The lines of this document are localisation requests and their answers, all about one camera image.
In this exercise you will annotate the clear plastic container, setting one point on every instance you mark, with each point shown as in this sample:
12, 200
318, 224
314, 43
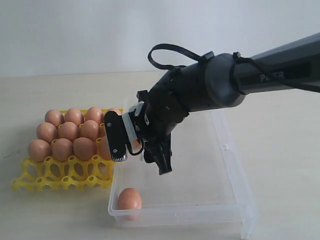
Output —
207, 183

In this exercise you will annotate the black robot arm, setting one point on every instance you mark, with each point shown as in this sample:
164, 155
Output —
217, 82

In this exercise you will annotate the yellow plastic egg tray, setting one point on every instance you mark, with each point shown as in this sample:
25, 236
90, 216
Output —
50, 173

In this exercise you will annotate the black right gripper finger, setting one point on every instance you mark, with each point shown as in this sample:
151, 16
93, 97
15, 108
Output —
159, 153

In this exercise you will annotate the brown egg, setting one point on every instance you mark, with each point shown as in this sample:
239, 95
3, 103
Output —
55, 117
74, 115
104, 149
90, 129
136, 146
116, 110
47, 132
129, 199
84, 148
68, 130
62, 149
94, 114
38, 150

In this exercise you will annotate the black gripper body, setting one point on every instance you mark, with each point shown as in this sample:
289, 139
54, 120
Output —
161, 112

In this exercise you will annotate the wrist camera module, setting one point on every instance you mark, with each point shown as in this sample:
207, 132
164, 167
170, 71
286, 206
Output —
122, 129

